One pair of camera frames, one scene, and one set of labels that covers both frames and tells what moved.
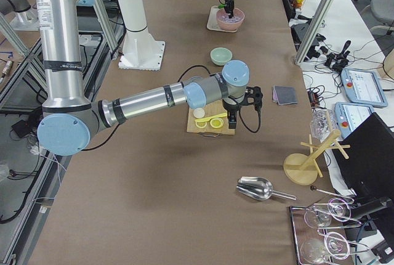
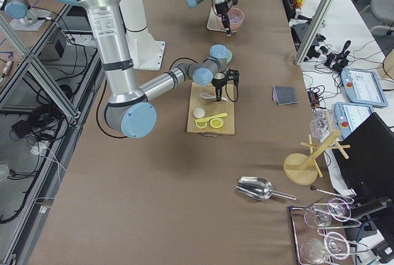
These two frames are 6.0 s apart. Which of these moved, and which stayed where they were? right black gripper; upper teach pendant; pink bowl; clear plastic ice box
Moved: right black gripper
Stayed: clear plastic ice box; pink bowl; upper teach pendant
